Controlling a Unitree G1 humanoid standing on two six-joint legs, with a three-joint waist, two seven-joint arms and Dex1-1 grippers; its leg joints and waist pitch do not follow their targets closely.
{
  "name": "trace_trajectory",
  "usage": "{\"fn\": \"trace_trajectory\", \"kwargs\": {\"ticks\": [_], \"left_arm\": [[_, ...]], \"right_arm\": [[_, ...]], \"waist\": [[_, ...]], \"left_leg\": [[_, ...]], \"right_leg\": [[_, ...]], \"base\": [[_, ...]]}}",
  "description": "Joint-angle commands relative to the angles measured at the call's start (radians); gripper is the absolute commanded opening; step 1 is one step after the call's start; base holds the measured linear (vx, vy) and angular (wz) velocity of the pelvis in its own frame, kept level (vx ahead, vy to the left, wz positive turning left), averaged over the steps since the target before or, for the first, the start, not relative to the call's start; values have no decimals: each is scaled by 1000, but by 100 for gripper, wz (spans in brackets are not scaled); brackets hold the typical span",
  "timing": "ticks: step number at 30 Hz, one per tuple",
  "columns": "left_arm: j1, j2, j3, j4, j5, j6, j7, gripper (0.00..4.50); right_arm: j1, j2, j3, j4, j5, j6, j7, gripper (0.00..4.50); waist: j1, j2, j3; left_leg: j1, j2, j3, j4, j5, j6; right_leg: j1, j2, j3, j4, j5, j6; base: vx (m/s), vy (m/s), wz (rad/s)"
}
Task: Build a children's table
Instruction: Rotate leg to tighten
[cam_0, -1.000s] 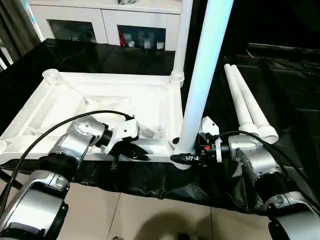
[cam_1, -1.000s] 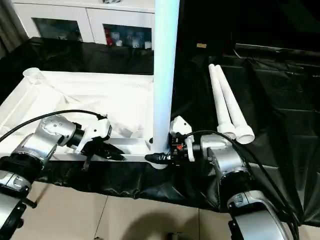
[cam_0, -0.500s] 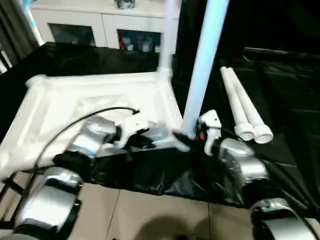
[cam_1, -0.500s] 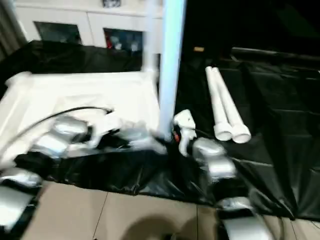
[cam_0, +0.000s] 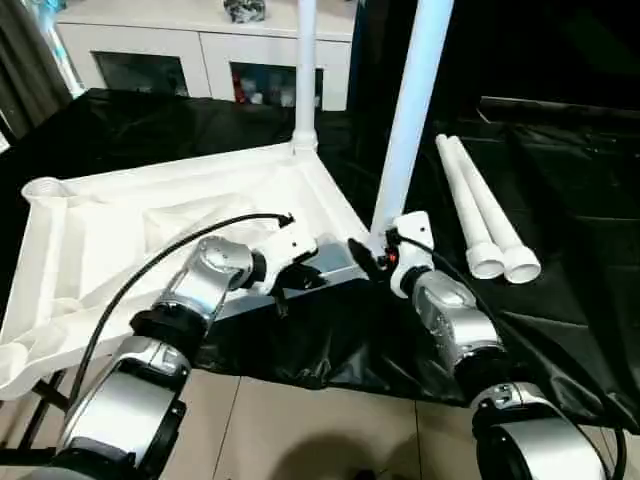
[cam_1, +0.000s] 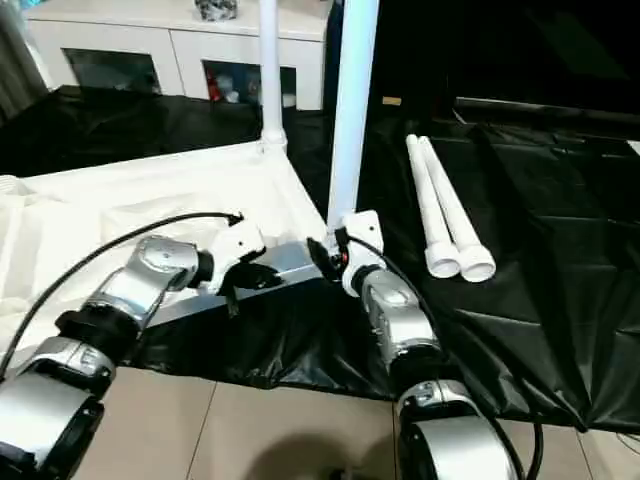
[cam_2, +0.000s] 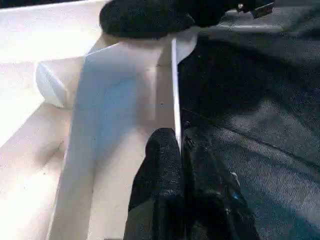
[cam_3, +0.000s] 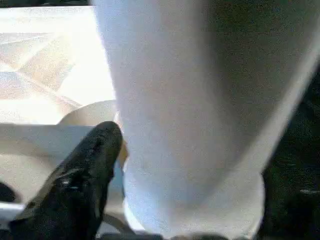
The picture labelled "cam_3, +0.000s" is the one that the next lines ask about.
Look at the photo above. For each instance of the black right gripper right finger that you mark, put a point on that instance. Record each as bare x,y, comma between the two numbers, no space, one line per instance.
295,207

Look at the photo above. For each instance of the white plastic table leg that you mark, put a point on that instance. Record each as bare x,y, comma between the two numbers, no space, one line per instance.
190,112

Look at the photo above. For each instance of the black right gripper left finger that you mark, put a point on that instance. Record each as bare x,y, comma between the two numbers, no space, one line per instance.
75,187

